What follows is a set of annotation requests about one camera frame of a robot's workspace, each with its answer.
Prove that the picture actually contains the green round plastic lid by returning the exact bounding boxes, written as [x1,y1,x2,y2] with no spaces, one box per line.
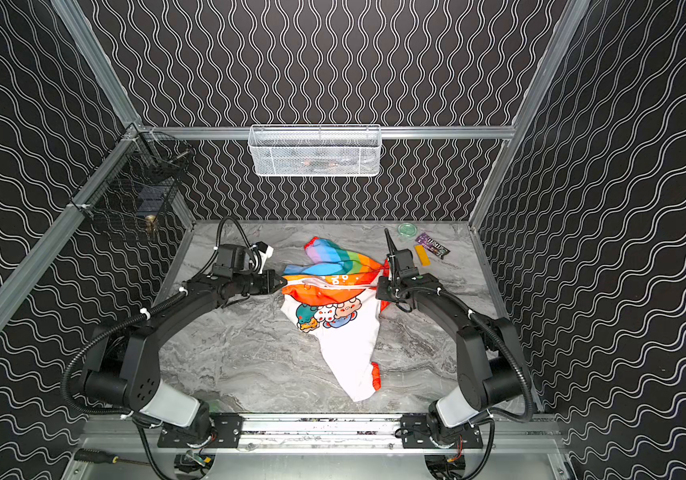
[397,222,418,238]

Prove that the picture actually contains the yellow rectangular block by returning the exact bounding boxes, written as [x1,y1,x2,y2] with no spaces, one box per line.
[414,244,431,266]

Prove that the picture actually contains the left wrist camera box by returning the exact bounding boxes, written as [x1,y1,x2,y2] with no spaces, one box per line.
[251,241,274,264]

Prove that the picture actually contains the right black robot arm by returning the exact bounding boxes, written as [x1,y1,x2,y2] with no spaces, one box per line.
[376,274,535,429]

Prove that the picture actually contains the purple M&M's candy packet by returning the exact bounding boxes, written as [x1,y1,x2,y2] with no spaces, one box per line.
[416,232,450,259]

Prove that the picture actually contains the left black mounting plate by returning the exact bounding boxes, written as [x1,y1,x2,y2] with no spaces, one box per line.
[157,413,244,449]

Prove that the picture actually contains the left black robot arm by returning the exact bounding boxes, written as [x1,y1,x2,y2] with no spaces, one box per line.
[59,220,287,445]

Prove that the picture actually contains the black mounting plate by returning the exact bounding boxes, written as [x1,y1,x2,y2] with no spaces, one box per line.
[394,413,483,449]
[157,413,244,449]

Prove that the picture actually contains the black wire wall basket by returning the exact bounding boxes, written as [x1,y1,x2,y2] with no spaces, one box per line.
[76,132,195,244]

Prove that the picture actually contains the rainbow cartoon kids jacket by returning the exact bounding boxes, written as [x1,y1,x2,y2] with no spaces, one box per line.
[281,237,388,402]

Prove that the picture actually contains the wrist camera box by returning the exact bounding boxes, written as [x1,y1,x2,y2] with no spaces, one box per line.
[384,228,419,282]
[251,241,274,264]

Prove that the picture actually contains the brass knob in basket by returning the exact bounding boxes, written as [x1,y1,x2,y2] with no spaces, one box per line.
[144,215,158,236]

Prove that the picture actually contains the white wire mesh basket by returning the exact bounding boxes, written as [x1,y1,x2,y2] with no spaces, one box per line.
[248,124,383,177]

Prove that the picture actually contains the yellow handled screwdriver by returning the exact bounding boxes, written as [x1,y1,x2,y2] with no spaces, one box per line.
[74,448,150,466]

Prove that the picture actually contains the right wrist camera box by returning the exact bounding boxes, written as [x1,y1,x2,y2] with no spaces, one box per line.
[384,228,419,282]

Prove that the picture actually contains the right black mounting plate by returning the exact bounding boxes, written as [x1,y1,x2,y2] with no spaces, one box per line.
[394,413,483,449]

